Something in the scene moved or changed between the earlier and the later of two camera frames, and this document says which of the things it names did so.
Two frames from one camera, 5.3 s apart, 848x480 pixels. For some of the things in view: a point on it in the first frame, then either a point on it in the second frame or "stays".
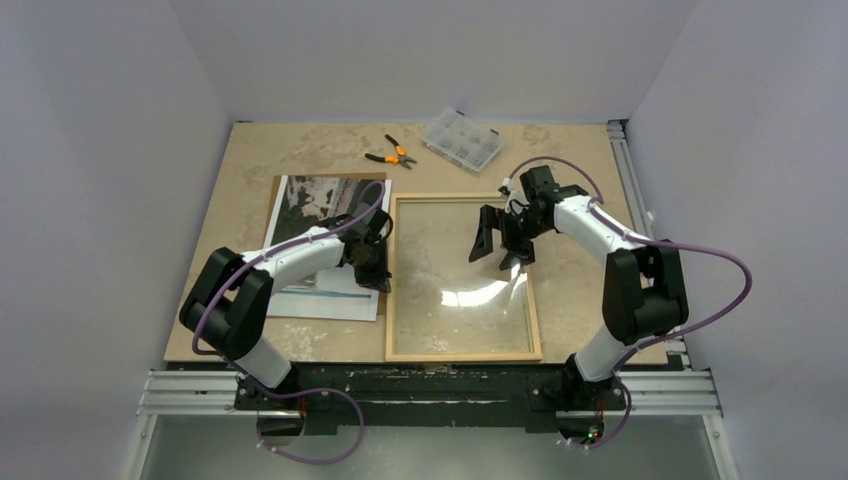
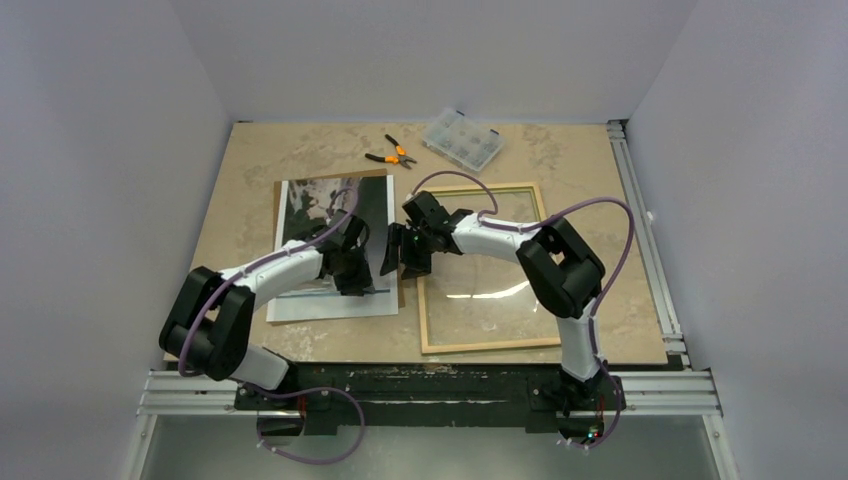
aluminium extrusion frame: (683, 393) stays
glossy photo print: (336, 293) stays
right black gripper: (506, 234) -> (411, 250)
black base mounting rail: (427, 397) stays
